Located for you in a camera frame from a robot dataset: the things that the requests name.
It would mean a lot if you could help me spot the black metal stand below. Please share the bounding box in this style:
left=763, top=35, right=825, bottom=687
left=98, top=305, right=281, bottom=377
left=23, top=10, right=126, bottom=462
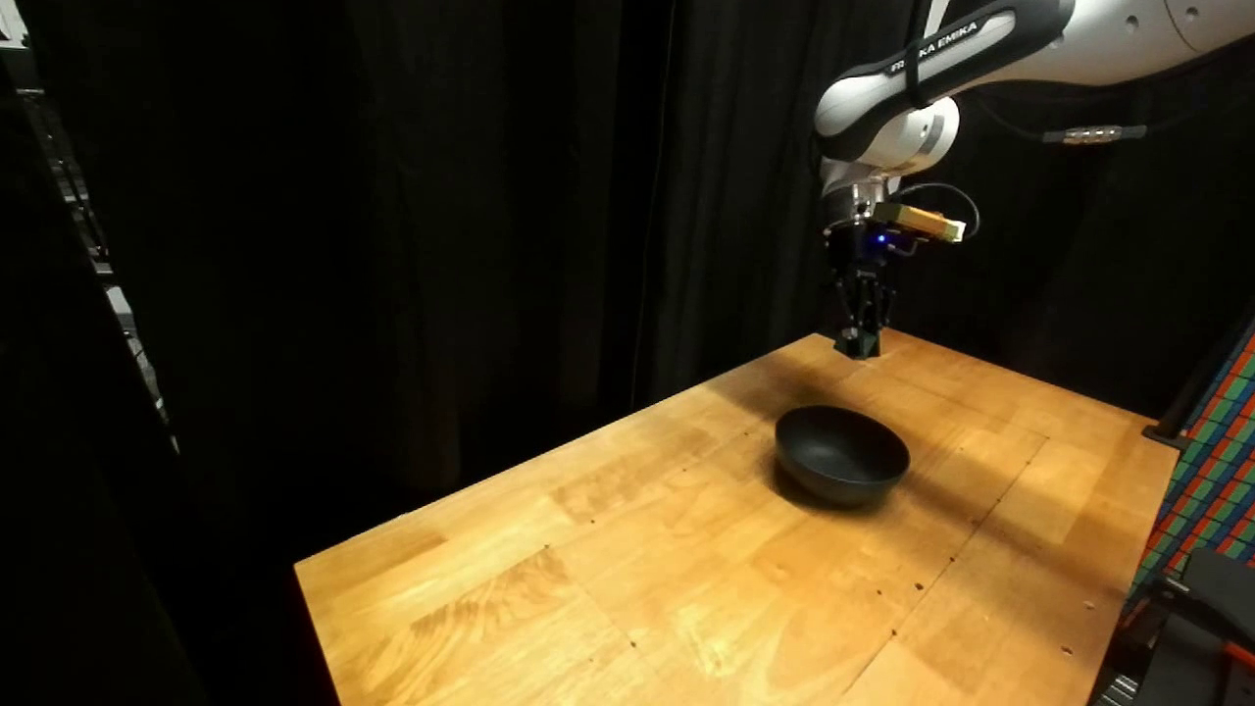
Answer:
left=0, top=52, right=189, bottom=462

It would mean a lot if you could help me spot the black bowl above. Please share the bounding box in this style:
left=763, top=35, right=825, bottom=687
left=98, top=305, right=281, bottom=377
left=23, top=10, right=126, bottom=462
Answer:
left=774, top=401, right=913, bottom=509

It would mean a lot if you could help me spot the colourful checkered board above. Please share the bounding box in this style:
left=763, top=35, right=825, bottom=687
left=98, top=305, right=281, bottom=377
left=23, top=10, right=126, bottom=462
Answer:
left=1128, top=321, right=1255, bottom=599

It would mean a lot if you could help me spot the black mounting base plate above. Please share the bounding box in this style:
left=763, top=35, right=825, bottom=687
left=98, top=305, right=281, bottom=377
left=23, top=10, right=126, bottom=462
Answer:
left=1085, top=547, right=1255, bottom=706

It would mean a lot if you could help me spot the tan wrist camera box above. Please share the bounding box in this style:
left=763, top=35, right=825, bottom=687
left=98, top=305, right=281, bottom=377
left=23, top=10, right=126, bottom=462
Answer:
left=889, top=202, right=972, bottom=250

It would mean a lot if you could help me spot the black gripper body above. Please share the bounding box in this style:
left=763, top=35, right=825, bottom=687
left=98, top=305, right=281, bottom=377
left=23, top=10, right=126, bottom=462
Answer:
left=821, top=214, right=911, bottom=288

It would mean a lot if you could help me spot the black curtain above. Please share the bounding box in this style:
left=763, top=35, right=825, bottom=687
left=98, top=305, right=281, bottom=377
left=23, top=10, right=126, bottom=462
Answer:
left=0, top=0, right=1255, bottom=525

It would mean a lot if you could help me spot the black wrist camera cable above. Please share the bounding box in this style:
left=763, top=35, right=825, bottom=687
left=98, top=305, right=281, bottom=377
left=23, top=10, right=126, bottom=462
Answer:
left=898, top=176, right=988, bottom=249

